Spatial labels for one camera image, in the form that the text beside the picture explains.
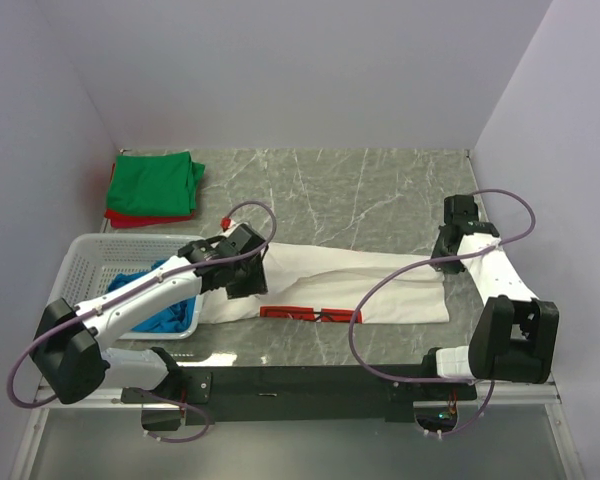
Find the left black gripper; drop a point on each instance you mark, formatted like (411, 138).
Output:
(247, 282)

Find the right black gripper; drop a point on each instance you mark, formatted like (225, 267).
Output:
(447, 256)

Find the white t shirt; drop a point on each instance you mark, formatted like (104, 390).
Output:
(322, 284)

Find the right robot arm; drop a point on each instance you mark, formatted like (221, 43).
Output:
(514, 339)

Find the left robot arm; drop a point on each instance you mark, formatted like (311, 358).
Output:
(75, 352)

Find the blue t shirt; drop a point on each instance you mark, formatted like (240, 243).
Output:
(177, 318)

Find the green folded t shirt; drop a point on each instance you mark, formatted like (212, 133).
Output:
(155, 186)

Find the red folded t shirt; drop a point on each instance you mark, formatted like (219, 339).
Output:
(124, 221)

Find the white plastic basket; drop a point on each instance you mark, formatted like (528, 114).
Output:
(94, 260)

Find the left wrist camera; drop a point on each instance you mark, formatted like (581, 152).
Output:
(228, 224)

